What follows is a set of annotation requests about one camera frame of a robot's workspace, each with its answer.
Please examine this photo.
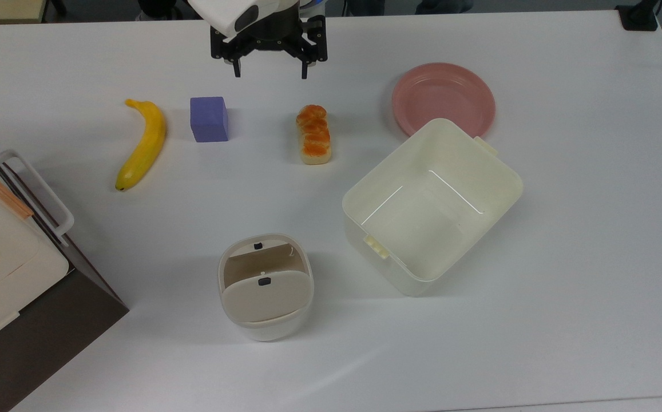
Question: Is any beige trash can lid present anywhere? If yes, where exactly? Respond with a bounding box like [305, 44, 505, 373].
[220, 271, 313, 324]

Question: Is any black table clamp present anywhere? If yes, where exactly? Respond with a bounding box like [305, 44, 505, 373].
[616, 0, 660, 32]

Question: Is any small white trash can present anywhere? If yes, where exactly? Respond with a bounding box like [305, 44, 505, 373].
[217, 233, 315, 343]

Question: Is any white plastic storage bin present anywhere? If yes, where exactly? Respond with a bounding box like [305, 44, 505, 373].
[342, 118, 524, 298]

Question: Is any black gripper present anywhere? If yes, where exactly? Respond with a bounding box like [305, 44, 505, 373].
[210, 15, 329, 80]

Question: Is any tan wooden board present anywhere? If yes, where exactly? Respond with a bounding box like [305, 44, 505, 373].
[0, 0, 49, 25]

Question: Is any purple foam block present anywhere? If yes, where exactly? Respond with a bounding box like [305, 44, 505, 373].
[189, 96, 230, 143]

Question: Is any yellow banana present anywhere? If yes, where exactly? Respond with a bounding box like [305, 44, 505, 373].
[115, 98, 167, 192]

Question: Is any glazed bread loaf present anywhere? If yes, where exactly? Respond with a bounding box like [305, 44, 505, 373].
[296, 104, 332, 165]

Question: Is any white oven door handle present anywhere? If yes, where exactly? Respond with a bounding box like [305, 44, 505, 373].
[0, 149, 75, 247]

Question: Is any pink round plate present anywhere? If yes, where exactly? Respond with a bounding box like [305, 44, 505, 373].
[391, 62, 496, 138]

